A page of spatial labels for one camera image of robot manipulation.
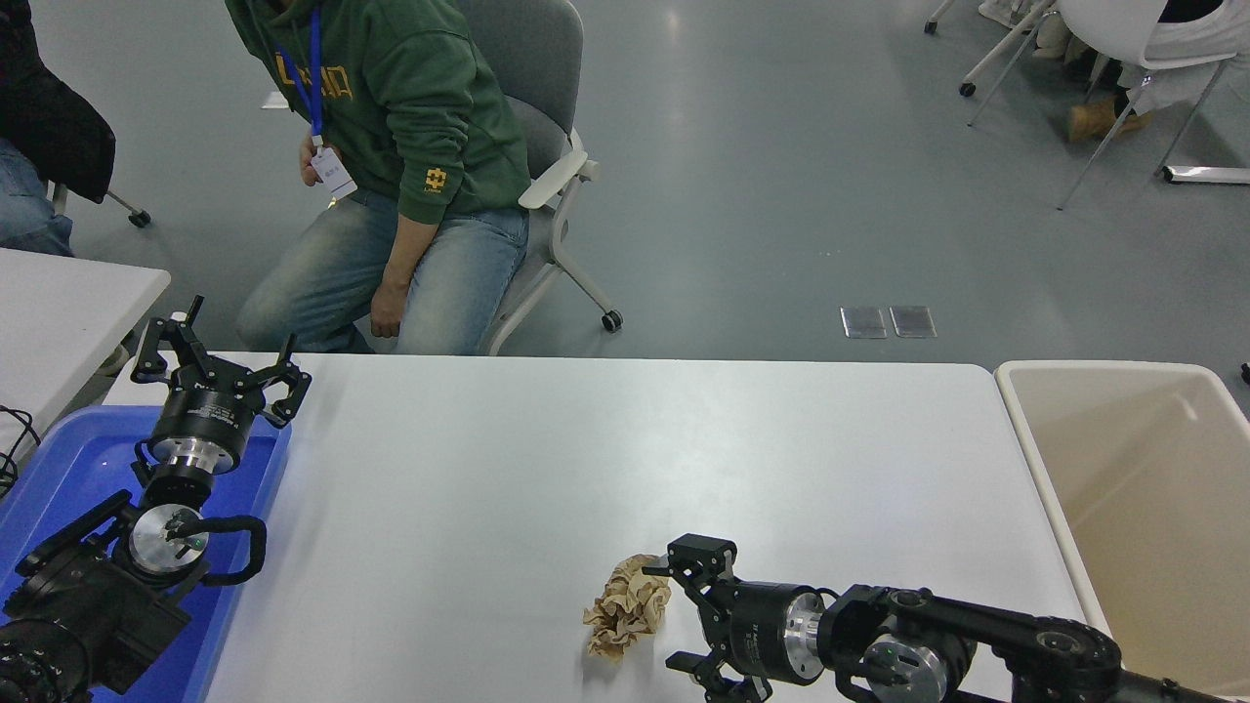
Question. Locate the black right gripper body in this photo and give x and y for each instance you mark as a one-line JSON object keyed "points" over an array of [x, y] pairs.
{"points": [[760, 630]]}

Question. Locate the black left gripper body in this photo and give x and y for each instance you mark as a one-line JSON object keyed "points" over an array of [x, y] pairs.
{"points": [[198, 415]]}

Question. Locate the person's left forearm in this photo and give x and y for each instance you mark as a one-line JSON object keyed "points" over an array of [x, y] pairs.
{"points": [[405, 254]]}

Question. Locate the person's left hand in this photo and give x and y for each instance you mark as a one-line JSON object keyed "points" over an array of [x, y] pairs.
{"points": [[389, 312]]}

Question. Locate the person's right hand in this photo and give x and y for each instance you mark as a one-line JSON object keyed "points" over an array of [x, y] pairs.
{"points": [[307, 166]]}

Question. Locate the crumpled tan paper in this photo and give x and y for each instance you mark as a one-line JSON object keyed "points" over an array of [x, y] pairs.
{"points": [[625, 610]]}

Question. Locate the white side table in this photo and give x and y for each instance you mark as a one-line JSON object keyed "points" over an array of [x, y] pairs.
{"points": [[59, 322]]}

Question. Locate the chair leg with black caster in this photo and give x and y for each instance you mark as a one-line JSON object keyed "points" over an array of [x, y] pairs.
{"points": [[140, 218]]}

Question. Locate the blue plastic tray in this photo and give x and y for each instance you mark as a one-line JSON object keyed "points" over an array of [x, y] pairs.
{"points": [[78, 459]]}

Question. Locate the person in dark jacket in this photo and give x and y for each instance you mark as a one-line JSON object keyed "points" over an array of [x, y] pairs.
{"points": [[49, 127]]}

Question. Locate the white paper sheet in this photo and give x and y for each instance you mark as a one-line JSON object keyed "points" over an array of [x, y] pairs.
{"points": [[275, 100]]}

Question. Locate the silver floor plate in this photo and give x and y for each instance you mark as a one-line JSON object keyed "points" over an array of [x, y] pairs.
{"points": [[864, 322], [913, 321]]}

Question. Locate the large pale bin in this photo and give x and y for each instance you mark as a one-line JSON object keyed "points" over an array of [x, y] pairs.
{"points": [[1123, 469]]}

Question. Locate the grey wheeled office chair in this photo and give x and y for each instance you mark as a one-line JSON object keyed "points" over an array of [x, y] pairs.
{"points": [[527, 59]]}

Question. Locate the seated person with tan boots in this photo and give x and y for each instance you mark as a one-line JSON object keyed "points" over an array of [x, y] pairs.
{"points": [[1099, 119]]}

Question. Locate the person with white shoes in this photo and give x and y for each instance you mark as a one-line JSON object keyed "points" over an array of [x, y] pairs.
{"points": [[1001, 12]]}

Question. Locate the white chair with metal legs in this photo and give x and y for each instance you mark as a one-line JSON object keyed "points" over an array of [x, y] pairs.
{"points": [[1104, 24]]}

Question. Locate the white wheeled frame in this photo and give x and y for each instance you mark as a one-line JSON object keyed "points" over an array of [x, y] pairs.
{"points": [[968, 89]]}

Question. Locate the white floor rail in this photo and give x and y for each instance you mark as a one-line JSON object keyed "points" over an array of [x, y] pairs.
{"points": [[1211, 175]]}

